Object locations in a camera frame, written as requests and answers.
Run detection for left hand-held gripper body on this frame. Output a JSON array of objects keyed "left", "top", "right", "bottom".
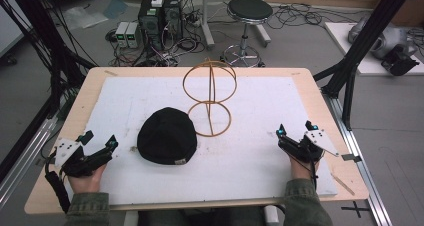
[{"left": 53, "top": 137, "right": 113, "bottom": 179}]

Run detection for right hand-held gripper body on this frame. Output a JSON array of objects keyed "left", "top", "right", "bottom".
[{"left": 287, "top": 129, "right": 340, "bottom": 164}]

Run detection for person's left hand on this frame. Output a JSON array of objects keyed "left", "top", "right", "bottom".
[{"left": 67, "top": 163, "right": 108, "bottom": 195}]

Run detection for person's right hand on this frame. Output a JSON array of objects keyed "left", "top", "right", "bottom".
[{"left": 288, "top": 154, "right": 321, "bottom": 181}]

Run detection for thin wooden stick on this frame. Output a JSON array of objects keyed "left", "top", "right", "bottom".
[{"left": 329, "top": 172, "right": 356, "bottom": 197}]

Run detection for white foam mat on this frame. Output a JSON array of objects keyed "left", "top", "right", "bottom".
[{"left": 67, "top": 75, "right": 339, "bottom": 207}]

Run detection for black beanie hat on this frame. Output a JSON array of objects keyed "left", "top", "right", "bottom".
[{"left": 136, "top": 106, "right": 199, "bottom": 166}]

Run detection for white platform board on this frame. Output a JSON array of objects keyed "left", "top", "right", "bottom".
[{"left": 323, "top": 21, "right": 424, "bottom": 77}]

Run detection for grey power supply unit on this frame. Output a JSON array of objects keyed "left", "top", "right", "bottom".
[
  {"left": 114, "top": 21, "right": 130, "bottom": 49},
  {"left": 125, "top": 21, "right": 141, "bottom": 50}
]

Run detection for black device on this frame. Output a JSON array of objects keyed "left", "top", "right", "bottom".
[{"left": 380, "top": 45, "right": 421, "bottom": 77}]

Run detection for grey helmet-shaped device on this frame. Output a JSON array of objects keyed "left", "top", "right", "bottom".
[{"left": 347, "top": 15, "right": 418, "bottom": 61}]

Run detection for clear plastic sheet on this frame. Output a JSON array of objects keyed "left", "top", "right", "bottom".
[{"left": 62, "top": 0, "right": 130, "bottom": 31}]

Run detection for black computer tower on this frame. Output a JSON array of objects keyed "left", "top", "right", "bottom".
[
  {"left": 137, "top": 0, "right": 165, "bottom": 52},
  {"left": 162, "top": 0, "right": 185, "bottom": 42}
]

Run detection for black round stool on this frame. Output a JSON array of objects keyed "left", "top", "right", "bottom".
[{"left": 219, "top": 0, "right": 275, "bottom": 69}]

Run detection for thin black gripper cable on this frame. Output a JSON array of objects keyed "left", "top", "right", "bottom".
[{"left": 308, "top": 152, "right": 320, "bottom": 191}]

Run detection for small metal bracket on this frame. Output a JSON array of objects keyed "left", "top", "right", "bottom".
[{"left": 340, "top": 152, "right": 363, "bottom": 164}]

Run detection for thick black sleeved cable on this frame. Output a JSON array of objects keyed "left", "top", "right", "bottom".
[{"left": 44, "top": 151, "right": 72, "bottom": 215}]

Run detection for aluminium rail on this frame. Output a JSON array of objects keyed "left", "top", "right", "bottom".
[
  {"left": 320, "top": 88, "right": 395, "bottom": 226},
  {"left": 0, "top": 115, "right": 60, "bottom": 210}
]

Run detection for golden wire hat stand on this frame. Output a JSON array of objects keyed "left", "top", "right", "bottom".
[{"left": 181, "top": 58, "right": 239, "bottom": 138}]

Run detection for black metal frame strut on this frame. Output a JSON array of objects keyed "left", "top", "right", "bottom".
[{"left": 312, "top": 0, "right": 418, "bottom": 131}]

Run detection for black metal frame with cables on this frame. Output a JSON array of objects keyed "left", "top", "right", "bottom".
[{"left": 0, "top": 0, "right": 98, "bottom": 184}]

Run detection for tangle of floor cables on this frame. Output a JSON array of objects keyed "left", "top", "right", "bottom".
[{"left": 265, "top": 1, "right": 369, "bottom": 31}]

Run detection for cables by computers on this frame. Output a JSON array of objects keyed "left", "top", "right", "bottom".
[{"left": 105, "top": 25, "right": 208, "bottom": 68}]

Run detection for white metal table leg frame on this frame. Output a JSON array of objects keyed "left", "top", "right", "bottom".
[{"left": 199, "top": 0, "right": 273, "bottom": 51}]

